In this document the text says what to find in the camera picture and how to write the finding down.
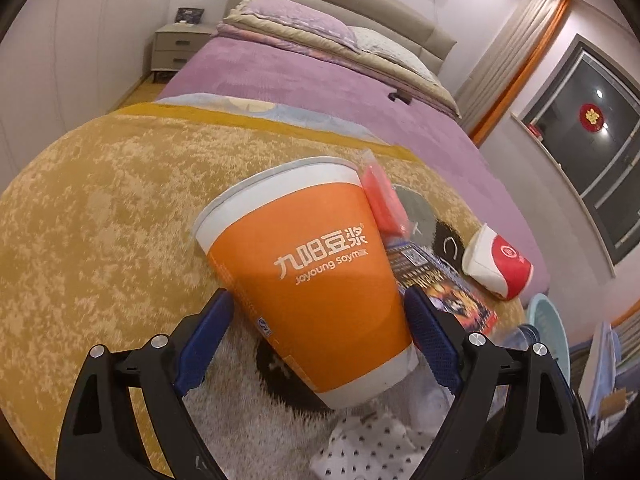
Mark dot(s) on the round yellow panda rug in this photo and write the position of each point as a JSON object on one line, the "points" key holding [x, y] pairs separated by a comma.
{"points": [[96, 242]]}

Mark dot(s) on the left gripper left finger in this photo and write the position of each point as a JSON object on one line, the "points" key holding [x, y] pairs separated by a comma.
{"points": [[196, 340]]}

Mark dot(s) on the pink wrapped packet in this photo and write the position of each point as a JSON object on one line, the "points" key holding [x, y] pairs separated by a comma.
{"points": [[389, 214]]}

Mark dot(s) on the light blue mesh basket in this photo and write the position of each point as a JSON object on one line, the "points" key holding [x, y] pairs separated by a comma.
{"points": [[542, 314]]}

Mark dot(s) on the orange soymilk paper cup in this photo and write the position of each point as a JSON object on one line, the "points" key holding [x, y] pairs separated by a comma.
{"points": [[298, 247]]}

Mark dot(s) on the red snack box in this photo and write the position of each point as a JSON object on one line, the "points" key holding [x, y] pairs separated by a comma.
{"points": [[414, 265]]}

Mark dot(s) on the red window decoration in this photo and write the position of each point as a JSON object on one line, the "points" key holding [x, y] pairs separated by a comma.
{"points": [[591, 117]]}

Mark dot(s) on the white pillow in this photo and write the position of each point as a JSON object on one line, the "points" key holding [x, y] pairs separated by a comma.
{"points": [[370, 41]]}

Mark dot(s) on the bed with purple blanket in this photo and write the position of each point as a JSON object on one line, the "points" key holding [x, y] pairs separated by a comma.
{"points": [[256, 59]]}

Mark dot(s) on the blue desk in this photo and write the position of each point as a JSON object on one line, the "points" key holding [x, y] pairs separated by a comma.
{"points": [[605, 374]]}

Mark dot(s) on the red white paper cup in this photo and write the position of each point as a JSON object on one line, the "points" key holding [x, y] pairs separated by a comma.
{"points": [[496, 265]]}

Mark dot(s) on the purple pillow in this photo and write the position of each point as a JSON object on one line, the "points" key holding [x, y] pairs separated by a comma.
{"points": [[296, 15]]}

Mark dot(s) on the clear plastic bottle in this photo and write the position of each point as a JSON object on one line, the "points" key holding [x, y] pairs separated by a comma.
{"points": [[428, 395]]}

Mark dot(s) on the dark framed window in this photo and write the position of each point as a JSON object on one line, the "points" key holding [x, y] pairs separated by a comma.
{"points": [[603, 167]]}

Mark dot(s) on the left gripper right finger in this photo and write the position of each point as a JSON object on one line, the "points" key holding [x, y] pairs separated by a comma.
{"points": [[430, 329]]}

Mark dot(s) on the white heart patterned bag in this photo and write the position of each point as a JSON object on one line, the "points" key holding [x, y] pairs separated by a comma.
{"points": [[373, 447]]}

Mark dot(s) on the small dark object on bed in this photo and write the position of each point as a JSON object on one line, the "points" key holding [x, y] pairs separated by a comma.
{"points": [[401, 96]]}

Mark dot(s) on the left beige orange curtain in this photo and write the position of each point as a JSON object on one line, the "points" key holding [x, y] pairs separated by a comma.
{"points": [[507, 64]]}

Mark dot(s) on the picture frame on nightstand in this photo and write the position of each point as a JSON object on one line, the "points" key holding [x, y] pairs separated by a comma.
{"points": [[188, 15]]}

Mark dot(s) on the grey bedside nightstand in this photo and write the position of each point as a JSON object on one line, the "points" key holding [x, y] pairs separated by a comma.
{"points": [[175, 44]]}

